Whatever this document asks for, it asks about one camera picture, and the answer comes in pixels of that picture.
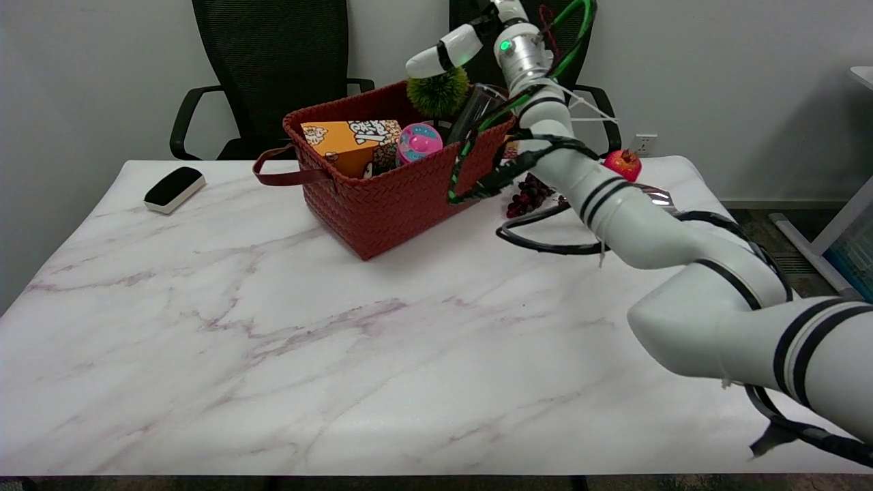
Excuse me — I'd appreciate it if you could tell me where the orange popcorn box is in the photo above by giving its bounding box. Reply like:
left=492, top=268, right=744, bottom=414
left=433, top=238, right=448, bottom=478
left=301, top=120, right=403, bottom=179

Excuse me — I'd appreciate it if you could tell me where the red apple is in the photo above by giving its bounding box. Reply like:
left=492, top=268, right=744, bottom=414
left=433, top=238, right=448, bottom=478
left=604, top=149, right=642, bottom=183

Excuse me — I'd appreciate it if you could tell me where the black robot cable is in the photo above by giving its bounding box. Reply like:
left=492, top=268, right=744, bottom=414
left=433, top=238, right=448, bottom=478
left=495, top=200, right=873, bottom=468

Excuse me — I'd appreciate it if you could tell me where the white desk frame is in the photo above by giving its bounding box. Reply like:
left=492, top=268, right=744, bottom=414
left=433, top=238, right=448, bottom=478
left=769, top=65, right=873, bottom=306

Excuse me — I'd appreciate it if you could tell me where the green black braided cable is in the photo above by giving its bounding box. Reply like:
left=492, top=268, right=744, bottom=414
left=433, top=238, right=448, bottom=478
left=447, top=0, right=599, bottom=205

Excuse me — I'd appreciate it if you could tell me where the steel pan with handle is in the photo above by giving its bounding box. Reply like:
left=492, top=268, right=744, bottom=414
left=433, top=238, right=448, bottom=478
left=557, top=183, right=677, bottom=209

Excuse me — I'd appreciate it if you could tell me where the blue panel under desk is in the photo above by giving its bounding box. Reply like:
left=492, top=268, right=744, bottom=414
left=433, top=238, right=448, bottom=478
left=823, top=217, right=873, bottom=305

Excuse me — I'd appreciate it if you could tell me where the pink round lidded container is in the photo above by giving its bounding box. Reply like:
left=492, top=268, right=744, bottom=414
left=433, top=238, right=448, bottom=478
left=396, top=123, right=444, bottom=166

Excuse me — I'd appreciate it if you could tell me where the dark purple grape bunch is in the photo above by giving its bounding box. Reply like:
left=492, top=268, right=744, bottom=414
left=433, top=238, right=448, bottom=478
left=506, top=173, right=555, bottom=220

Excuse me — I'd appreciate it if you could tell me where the clear glass tumbler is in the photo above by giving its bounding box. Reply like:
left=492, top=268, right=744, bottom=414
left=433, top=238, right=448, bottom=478
left=447, top=83, right=509, bottom=145

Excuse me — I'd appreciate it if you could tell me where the black white board eraser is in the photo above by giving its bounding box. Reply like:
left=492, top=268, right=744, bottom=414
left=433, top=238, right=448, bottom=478
left=144, top=166, right=206, bottom=215

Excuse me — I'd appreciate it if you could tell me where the black mesh office chair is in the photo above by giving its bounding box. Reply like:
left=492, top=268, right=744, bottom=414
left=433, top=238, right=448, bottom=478
left=449, top=0, right=618, bottom=160
left=169, top=0, right=374, bottom=161

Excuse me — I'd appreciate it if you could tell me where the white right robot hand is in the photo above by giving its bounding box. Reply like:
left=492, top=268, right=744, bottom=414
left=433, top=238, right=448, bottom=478
left=406, top=0, right=530, bottom=80

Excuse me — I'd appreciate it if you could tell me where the brown woven storage basket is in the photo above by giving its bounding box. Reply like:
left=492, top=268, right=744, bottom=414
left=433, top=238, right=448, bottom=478
left=252, top=80, right=517, bottom=261

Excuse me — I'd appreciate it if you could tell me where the green potted ball plant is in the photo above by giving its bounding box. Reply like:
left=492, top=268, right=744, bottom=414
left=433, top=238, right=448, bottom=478
left=407, top=66, right=472, bottom=120

